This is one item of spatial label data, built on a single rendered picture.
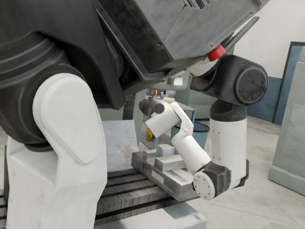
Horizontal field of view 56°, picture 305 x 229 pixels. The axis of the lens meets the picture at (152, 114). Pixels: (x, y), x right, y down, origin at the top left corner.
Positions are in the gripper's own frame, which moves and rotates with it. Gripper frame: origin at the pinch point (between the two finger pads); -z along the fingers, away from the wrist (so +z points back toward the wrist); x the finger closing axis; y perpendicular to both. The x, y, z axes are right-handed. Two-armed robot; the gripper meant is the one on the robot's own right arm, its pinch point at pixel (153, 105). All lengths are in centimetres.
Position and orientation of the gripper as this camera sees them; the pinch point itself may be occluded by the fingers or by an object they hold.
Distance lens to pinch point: 115.3
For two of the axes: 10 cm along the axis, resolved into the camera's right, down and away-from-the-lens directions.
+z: 1.8, 2.3, -9.6
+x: -9.7, -0.9, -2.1
